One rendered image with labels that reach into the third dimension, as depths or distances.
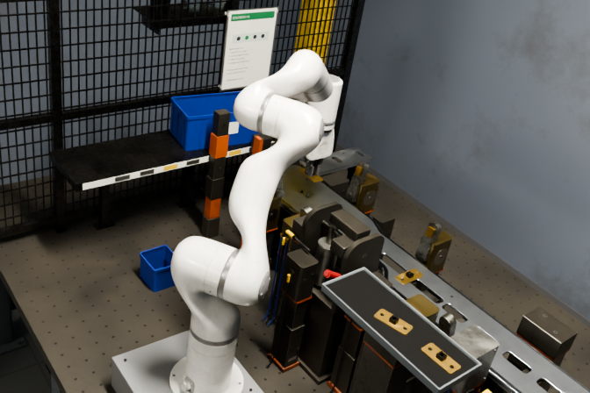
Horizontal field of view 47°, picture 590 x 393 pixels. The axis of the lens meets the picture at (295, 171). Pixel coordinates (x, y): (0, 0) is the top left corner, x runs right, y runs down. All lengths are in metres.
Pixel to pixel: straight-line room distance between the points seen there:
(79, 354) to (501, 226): 2.51
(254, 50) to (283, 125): 0.99
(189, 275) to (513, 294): 1.38
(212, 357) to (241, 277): 0.26
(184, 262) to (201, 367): 0.29
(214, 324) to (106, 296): 0.66
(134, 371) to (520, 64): 2.50
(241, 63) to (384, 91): 1.87
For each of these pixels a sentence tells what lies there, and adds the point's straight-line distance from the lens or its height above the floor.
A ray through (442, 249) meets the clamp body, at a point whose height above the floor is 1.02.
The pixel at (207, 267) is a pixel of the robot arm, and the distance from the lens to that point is 1.54.
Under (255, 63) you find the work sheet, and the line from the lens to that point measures 2.57.
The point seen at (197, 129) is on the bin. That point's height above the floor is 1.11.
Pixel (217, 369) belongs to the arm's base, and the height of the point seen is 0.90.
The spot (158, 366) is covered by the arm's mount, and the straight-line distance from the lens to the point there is 1.87.
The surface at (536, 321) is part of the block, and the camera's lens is 1.94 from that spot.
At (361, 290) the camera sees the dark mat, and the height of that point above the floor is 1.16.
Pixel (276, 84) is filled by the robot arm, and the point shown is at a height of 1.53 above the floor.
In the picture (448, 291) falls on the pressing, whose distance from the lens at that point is 1.97.
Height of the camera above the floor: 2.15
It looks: 29 degrees down
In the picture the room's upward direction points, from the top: 10 degrees clockwise
